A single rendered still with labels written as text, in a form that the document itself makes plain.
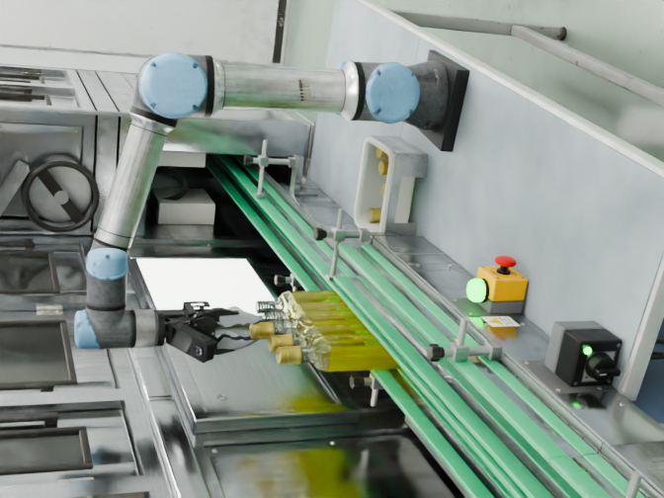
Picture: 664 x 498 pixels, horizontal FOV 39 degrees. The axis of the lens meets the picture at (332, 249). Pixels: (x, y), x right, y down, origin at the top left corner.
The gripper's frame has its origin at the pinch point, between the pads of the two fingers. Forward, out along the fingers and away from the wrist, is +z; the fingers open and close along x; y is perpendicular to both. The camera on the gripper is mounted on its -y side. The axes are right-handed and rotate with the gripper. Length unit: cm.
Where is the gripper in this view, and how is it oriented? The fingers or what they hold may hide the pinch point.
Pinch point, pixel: (255, 330)
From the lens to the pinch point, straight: 191.2
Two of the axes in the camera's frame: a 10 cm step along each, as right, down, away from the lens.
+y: -3.3, -3.6, 8.8
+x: -1.3, 9.3, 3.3
